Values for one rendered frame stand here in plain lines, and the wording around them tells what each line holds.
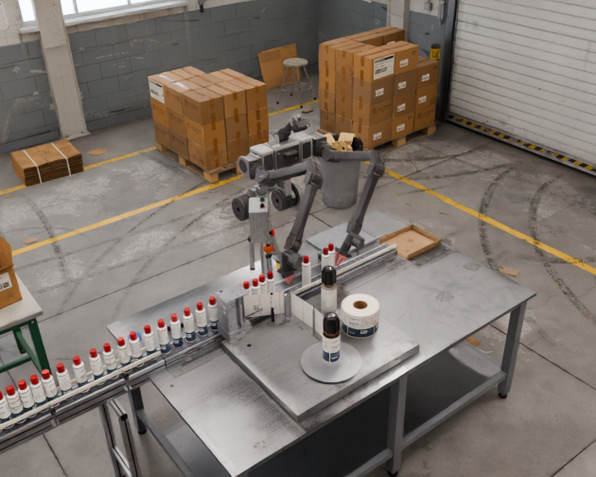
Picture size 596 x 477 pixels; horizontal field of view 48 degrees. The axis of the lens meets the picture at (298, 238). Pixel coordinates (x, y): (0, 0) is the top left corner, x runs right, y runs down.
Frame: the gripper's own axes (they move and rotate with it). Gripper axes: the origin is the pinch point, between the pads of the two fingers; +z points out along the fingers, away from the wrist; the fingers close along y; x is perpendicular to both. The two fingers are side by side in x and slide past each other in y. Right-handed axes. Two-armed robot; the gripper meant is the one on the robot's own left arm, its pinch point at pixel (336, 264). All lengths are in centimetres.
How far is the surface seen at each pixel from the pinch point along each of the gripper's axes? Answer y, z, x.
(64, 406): 1, 112, -130
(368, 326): 57, 16, -22
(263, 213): -1, -10, -72
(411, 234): -6, -37, 63
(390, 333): 62, 15, -9
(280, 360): 41, 51, -54
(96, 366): -1, 90, -123
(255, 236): -4, 3, -67
